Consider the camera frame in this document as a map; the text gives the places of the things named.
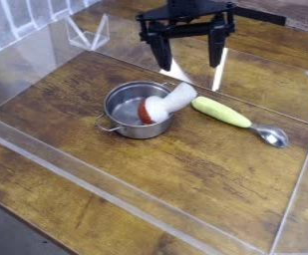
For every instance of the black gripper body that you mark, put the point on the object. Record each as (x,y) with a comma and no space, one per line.
(182,18)

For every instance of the clear acrylic enclosure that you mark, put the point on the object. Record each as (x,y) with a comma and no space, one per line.
(132,161)

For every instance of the white red plush mushroom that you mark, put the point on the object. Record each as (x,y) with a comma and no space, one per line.
(154,109)

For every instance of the silver metal pot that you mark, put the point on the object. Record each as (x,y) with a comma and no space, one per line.
(120,117)

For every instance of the black bar in background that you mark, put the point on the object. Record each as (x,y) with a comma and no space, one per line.
(259,16)

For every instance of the green handled metal spoon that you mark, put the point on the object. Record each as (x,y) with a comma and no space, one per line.
(271,134)

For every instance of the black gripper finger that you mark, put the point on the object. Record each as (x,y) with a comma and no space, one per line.
(160,50)
(215,42)

